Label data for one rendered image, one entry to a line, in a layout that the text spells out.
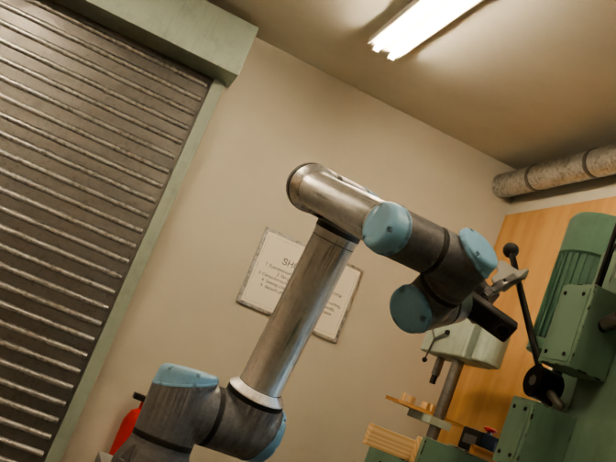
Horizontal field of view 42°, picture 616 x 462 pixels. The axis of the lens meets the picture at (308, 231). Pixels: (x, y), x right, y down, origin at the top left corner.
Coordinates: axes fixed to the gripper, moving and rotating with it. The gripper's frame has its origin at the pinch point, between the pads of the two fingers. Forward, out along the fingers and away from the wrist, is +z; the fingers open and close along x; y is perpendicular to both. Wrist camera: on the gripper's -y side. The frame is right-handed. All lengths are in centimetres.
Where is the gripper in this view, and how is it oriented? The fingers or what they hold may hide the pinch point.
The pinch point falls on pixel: (509, 296)
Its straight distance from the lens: 179.5
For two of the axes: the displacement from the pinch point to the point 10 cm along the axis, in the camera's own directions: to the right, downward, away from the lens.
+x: -4.9, 7.2, 4.8
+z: 6.6, -0.5, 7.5
